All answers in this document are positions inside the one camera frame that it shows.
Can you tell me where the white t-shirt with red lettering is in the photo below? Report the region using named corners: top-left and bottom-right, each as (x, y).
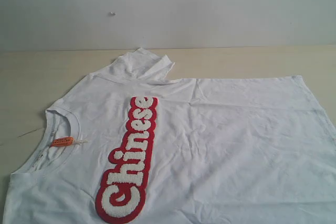
top-left (3, 48), bottom-right (335, 223)

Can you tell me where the orange neck size tag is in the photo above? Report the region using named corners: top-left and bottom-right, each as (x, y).
top-left (50, 136), bottom-right (88, 147)

